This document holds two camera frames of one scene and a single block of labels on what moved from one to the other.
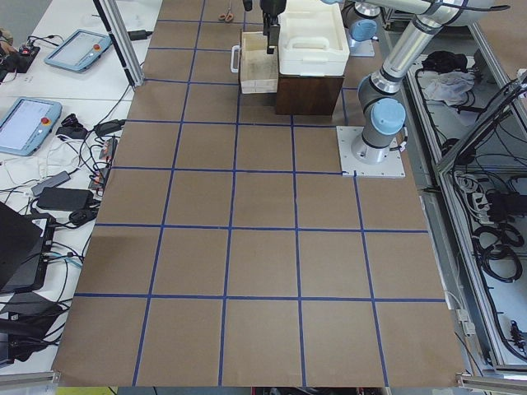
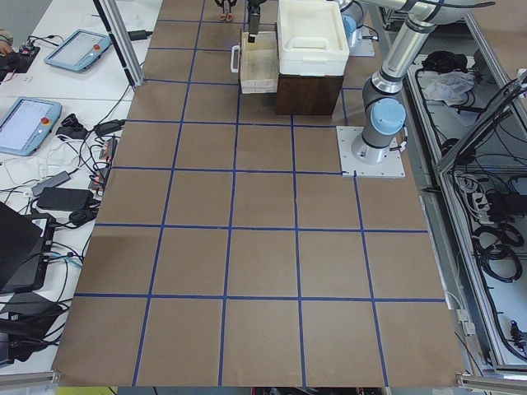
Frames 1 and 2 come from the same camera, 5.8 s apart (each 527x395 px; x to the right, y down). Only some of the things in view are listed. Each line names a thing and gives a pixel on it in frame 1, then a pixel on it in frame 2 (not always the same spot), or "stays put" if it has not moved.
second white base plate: [365, 48] stays put
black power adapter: [65, 199] stays put
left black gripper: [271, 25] to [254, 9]
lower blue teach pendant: [27, 124] stays put
